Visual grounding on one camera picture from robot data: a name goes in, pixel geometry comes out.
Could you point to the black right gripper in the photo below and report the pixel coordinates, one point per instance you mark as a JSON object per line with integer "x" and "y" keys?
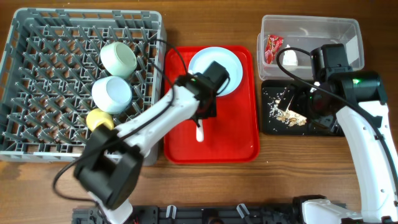
{"x": 287, "y": 98}

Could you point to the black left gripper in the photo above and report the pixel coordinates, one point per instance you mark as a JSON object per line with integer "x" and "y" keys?
{"x": 211, "y": 113}

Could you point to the white plastic fork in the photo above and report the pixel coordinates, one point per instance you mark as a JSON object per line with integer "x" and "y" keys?
{"x": 200, "y": 131}

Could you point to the white tissue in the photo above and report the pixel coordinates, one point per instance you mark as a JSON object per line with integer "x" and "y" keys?
{"x": 290, "y": 58}

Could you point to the light blue plate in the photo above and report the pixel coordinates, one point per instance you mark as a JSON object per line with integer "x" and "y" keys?
{"x": 202, "y": 59}

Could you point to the red snack wrapper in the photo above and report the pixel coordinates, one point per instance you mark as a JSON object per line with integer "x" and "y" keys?
{"x": 273, "y": 44}

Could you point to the light blue bowl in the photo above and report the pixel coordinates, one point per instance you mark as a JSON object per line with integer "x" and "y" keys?
{"x": 111, "y": 94}

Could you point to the mint green cup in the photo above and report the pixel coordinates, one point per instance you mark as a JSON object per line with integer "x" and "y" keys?
{"x": 118, "y": 59}

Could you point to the yellow plastic cup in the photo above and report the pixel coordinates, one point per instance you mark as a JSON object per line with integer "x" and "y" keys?
{"x": 97, "y": 117}

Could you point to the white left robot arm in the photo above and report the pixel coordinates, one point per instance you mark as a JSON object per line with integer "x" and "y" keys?
{"x": 112, "y": 160}

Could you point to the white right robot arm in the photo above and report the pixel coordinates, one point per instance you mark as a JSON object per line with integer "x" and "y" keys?
{"x": 358, "y": 102}

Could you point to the grey dishwasher rack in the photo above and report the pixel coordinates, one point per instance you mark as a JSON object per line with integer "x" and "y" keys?
{"x": 49, "y": 65}

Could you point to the rice and peanut shells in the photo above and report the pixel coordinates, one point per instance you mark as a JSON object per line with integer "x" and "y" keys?
{"x": 287, "y": 117}

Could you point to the black plastic bin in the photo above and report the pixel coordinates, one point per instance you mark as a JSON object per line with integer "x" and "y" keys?
{"x": 273, "y": 90}

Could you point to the red plastic tray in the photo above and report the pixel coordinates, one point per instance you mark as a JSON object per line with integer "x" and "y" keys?
{"x": 230, "y": 137}

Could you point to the clear plastic bin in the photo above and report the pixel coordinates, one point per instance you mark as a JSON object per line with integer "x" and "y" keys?
{"x": 308, "y": 33}

